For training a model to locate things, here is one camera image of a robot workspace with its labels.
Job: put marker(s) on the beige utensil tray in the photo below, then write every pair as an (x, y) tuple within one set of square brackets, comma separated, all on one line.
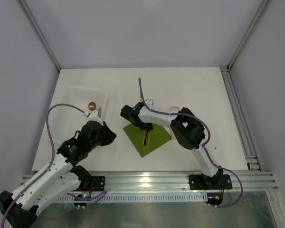
[(173, 109)]

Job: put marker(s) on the copper round ball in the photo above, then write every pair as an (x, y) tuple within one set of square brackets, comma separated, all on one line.
[(92, 106)]

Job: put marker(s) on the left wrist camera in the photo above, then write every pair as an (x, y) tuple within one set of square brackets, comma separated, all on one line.
[(94, 115)]

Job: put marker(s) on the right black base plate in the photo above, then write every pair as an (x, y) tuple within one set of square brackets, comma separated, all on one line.
[(202, 182)]

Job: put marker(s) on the orange plastic spoon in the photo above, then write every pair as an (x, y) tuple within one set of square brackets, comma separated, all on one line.
[(149, 138)]

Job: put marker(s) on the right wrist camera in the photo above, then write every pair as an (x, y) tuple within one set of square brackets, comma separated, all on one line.
[(148, 102)]

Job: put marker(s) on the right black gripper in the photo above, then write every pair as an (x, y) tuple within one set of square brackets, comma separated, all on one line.
[(145, 126)]

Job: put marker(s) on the right aluminium frame rail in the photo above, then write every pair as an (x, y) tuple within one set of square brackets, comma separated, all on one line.
[(245, 135)]

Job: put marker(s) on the aluminium front rail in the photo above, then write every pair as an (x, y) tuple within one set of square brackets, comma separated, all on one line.
[(177, 181)]

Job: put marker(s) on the iridescent metal fork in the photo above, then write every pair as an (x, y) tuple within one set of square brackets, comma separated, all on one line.
[(147, 137)]

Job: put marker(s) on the green paper napkin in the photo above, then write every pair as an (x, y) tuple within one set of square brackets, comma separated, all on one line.
[(159, 137)]

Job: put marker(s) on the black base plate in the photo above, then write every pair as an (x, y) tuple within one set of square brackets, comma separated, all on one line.
[(91, 184), (202, 182)]

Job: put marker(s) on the white slotted cable duct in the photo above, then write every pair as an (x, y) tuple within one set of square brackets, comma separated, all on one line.
[(154, 197)]

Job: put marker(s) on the white plastic basket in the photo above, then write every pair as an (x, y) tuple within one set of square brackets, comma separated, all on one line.
[(64, 121)]

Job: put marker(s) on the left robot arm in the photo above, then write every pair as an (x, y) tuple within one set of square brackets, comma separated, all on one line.
[(60, 176)]

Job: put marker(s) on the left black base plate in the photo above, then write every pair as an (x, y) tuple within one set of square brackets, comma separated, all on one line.
[(91, 184)]

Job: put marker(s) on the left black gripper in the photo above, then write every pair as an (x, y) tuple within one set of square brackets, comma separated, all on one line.
[(108, 134)]

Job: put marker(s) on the orange plastic knife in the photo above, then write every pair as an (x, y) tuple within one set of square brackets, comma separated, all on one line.
[(144, 139)]

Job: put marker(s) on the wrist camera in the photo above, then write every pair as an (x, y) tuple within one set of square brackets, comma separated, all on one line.
[(94, 115), (148, 102)]

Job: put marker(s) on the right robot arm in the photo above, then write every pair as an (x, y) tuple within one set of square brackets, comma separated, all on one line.
[(188, 131)]

